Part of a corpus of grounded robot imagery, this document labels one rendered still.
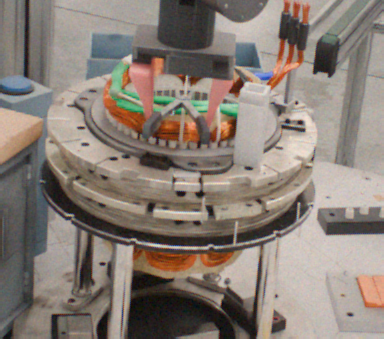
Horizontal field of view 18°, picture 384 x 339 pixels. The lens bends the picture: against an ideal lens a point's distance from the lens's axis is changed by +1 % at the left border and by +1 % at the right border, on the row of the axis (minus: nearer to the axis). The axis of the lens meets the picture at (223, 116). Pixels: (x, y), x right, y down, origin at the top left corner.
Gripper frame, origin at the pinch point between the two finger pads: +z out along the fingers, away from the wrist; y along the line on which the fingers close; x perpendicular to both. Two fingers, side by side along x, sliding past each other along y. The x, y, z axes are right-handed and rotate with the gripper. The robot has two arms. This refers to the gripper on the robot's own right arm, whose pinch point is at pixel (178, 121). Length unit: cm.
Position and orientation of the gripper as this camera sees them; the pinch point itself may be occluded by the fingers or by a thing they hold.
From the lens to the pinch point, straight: 122.6
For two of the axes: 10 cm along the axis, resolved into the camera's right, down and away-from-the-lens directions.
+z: -0.9, 9.1, 4.1
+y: 10.0, 1.0, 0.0
